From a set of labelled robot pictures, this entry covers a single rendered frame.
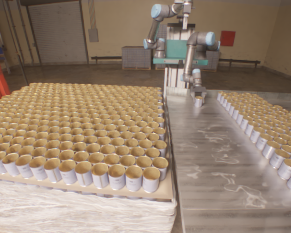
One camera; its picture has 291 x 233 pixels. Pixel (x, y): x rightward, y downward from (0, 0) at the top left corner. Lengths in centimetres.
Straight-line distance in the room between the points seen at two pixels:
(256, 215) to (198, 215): 22
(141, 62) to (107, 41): 281
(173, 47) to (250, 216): 184
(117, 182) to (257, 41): 1086
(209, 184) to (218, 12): 968
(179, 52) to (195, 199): 176
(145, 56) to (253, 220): 757
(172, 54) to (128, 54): 595
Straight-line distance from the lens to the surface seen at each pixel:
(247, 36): 1080
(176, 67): 223
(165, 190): 69
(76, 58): 1067
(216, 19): 1005
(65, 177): 72
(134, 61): 797
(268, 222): 78
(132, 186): 65
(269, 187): 90
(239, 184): 83
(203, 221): 67
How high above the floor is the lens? 166
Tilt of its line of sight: 29 degrees down
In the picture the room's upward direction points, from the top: straight up
